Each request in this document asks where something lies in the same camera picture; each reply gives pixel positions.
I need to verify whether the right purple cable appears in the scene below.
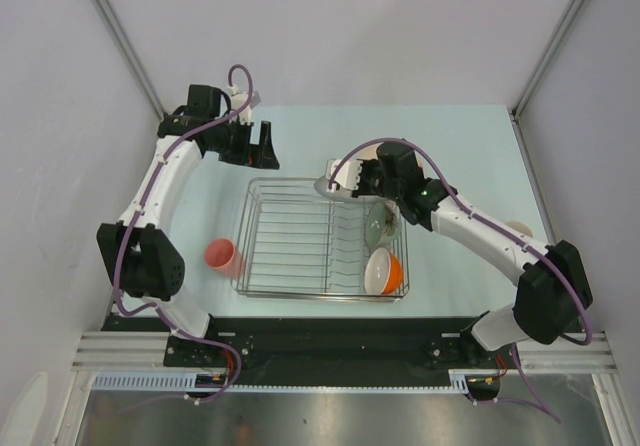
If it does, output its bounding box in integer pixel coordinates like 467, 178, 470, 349
327, 137, 596, 423

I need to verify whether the purple cable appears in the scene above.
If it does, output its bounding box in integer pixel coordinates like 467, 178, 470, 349
92, 64, 256, 417
327, 137, 596, 423

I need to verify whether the white cable duct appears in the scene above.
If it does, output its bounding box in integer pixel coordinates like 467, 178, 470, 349
91, 370, 501, 394

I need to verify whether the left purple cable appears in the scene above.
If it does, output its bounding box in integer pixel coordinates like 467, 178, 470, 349
92, 64, 256, 417

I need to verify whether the green ceramic bowl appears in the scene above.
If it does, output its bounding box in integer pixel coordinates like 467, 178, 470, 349
365, 202, 401, 250

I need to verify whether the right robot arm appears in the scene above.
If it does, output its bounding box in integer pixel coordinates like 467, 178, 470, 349
327, 138, 593, 367

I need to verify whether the pink plastic cup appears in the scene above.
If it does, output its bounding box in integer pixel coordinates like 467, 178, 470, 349
204, 238, 245, 279

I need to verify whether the orange mug with handle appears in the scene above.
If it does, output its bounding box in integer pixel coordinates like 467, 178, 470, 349
505, 220, 533, 238

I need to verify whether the cream and pink plate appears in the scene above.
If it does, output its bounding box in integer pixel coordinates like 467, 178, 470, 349
355, 144, 378, 161

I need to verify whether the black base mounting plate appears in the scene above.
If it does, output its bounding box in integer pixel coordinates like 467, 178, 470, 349
102, 316, 526, 401

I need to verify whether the aluminium frame rail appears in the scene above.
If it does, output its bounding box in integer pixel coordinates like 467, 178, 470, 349
71, 331, 617, 374

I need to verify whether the white deep plate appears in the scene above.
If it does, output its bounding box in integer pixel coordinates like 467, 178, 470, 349
314, 177, 379, 204

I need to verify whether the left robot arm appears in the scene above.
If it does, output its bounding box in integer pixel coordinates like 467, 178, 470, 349
97, 85, 280, 366

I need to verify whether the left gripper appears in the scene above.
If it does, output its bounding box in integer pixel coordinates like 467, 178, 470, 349
207, 117, 278, 170

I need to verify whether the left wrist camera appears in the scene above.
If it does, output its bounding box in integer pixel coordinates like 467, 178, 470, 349
227, 85, 261, 125

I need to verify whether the metal wire dish rack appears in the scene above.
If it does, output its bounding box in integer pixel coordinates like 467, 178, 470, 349
231, 178, 409, 302

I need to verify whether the orange and white bowl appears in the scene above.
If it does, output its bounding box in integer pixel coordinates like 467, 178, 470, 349
364, 247, 404, 296

